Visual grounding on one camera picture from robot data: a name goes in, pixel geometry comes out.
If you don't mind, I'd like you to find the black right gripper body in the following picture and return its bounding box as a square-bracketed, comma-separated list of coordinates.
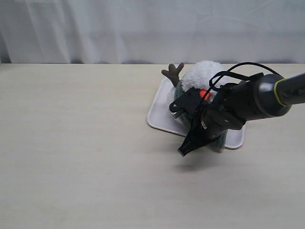
[190, 108, 245, 145]

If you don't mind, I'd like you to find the green fuzzy scarf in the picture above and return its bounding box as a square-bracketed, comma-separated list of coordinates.
[173, 81, 246, 153]

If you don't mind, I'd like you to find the white plush snowman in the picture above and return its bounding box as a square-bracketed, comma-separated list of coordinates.
[161, 61, 224, 105]

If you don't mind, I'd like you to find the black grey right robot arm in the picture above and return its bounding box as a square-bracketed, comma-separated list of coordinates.
[169, 72, 305, 156]

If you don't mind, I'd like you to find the white plastic tray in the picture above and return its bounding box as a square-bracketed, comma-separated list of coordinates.
[147, 78, 246, 150]

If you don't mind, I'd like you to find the white curtain backdrop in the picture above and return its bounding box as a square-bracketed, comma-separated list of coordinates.
[0, 0, 305, 64]

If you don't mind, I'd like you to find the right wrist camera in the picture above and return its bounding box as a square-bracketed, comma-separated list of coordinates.
[169, 87, 202, 119]

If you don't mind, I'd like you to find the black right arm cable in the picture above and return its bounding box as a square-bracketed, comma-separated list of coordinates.
[194, 62, 285, 125]

